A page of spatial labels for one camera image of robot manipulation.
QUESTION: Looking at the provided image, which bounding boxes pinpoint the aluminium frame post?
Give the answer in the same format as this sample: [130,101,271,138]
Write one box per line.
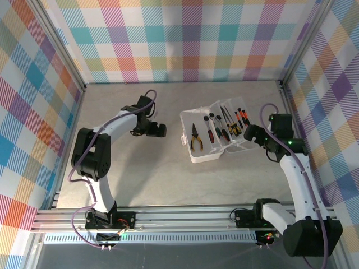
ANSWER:
[27,0,86,93]
[279,0,333,89]

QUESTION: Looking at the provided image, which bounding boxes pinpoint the ratchet wrench green handle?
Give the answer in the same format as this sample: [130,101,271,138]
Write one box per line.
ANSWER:
[209,113,223,138]

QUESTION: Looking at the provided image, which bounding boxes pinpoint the clear plastic toolbox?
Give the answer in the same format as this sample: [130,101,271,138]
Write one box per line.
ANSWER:
[179,96,259,165]

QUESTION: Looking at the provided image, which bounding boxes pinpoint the black left connector bracket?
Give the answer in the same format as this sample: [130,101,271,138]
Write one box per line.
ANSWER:
[96,232,124,251]

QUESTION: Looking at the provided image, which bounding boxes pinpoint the yellow black handle screwdriver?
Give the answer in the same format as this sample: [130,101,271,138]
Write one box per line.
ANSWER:
[224,108,238,137]
[232,112,242,137]
[220,105,233,137]

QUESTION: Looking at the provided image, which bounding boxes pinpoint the aluminium frame bar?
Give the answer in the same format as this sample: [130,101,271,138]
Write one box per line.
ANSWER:
[21,232,45,269]

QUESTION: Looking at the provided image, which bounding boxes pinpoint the pliers yellow black handles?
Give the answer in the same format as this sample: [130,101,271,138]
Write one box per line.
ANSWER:
[190,123,204,152]

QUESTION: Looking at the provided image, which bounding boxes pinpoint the slotted grey cable duct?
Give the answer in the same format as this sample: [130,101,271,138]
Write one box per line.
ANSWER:
[43,231,259,246]

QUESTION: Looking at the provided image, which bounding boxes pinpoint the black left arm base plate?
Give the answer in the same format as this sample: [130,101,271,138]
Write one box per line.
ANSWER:
[85,211,137,229]

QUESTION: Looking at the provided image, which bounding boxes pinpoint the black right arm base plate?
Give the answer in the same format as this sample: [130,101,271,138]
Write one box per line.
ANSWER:
[234,208,287,229]

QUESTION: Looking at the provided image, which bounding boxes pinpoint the aluminium table side rail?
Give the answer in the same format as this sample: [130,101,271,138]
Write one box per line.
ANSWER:
[277,80,326,210]
[49,85,88,211]

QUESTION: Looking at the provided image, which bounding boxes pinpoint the aluminium mounting rail beam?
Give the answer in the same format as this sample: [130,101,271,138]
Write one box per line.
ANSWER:
[32,206,342,233]

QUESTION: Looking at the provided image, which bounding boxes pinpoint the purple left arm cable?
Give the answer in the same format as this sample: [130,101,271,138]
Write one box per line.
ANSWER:
[68,89,158,250]

